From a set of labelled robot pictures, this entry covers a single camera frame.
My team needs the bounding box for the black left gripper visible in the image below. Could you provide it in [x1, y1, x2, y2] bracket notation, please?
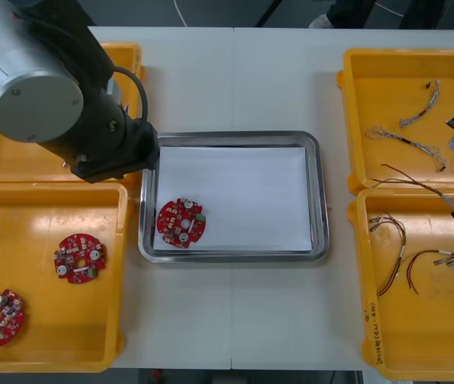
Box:
[70, 114, 160, 185]

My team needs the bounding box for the green-yellow and red wire harness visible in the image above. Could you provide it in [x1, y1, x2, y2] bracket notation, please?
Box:
[368, 213, 408, 298]
[372, 162, 454, 210]

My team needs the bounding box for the steel tray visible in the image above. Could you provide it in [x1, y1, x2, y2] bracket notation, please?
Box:
[137, 130, 331, 264]

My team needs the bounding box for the white paper sheet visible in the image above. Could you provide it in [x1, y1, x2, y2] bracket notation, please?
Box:
[152, 146, 314, 253]

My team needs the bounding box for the yellow-orange plastic bin with handwriting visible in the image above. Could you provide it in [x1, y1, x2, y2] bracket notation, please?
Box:
[348, 187, 454, 381]

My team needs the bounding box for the black stand leg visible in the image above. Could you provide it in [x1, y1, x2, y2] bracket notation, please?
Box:
[255, 0, 287, 28]

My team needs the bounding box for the person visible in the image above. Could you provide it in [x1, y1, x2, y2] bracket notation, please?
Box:
[308, 0, 454, 30]

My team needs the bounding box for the red and black wire harness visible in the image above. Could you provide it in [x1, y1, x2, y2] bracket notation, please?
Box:
[405, 234, 454, 296]

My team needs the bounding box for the blue-white twisted wire harness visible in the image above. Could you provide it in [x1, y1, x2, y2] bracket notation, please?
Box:
[398, 79, 442, 129]
[365, 126, 448, 173]

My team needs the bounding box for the white floor cable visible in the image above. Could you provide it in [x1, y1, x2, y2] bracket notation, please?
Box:
[172, 0, 190, 28]

